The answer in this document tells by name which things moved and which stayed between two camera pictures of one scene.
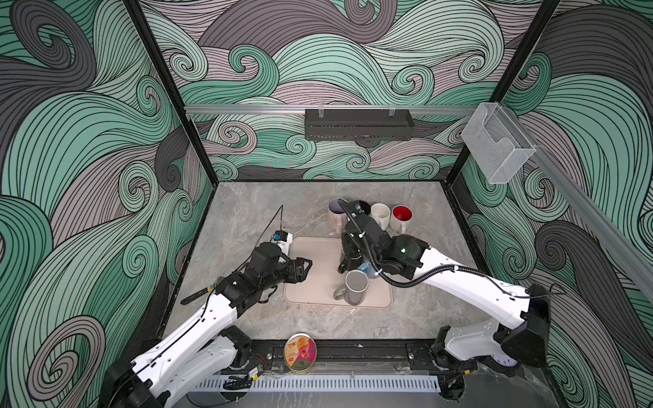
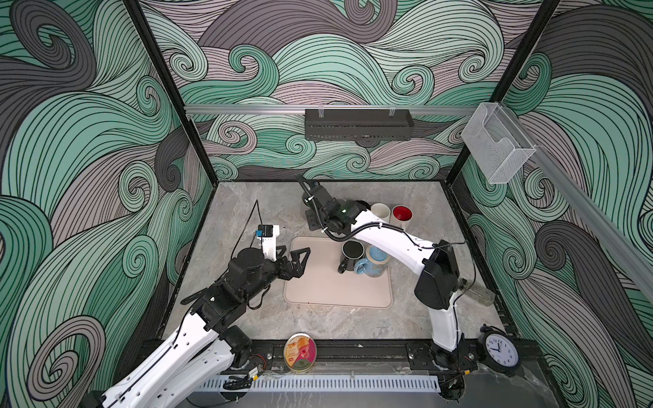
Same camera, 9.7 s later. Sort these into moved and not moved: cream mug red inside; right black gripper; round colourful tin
Moved: right black gripper
Not moved: round colourful tin; cream mug red inside
